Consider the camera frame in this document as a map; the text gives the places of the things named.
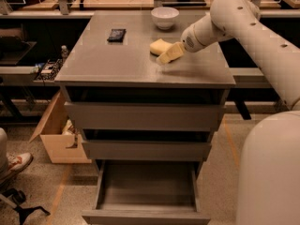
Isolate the white bowl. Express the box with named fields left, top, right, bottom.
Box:
left=151, top=7, right=179, bottom=30

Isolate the grey top drawer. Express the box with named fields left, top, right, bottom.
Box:
left=65, top=102, right=225, bottom=131

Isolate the open cardboard box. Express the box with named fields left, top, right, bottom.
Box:
left=29, top=92, right=91, bottom=163

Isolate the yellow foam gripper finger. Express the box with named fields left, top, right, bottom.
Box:
left=167, top=42, right=185, bottom=53
left=157, top=47, right=185, bottom=65

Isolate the dark blue snack packet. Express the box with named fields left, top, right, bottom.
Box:
left=107, top=29, right=127, bottom=42

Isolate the white red sneaker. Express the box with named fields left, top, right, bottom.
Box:
left=7, top=153, right=33, bottom=174

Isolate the small plastic bottle left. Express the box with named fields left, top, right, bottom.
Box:
left=61, top=45, right=68, bottom=63

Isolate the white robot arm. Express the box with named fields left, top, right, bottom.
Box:
left=157, top=0, right=300, bottom=225

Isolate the black chair base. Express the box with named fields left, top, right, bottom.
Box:
left=0, top=187, right=51, bottom=225

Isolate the grey trouser leg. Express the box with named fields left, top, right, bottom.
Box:
left=0, top=127, right=8, bottom=178

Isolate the yellow sponge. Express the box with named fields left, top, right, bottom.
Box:
left=150, top=38, right=172, bottom=56

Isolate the grey drawer cabinet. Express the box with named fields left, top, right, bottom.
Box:
left=54, top=10, right=236, bottom=225

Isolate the grey open bottom drawer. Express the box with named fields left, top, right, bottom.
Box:
left=82, top=160, right=210, bottom=225

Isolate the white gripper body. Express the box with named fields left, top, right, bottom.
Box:
left=181, top=24, right=205, bottom=53

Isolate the black patterned tray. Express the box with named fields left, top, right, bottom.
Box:
left=36, top=59, right=63, bottom=81

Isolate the grey middle drawer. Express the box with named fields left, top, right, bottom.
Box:
left=82, top=141, right=211, bottom=161

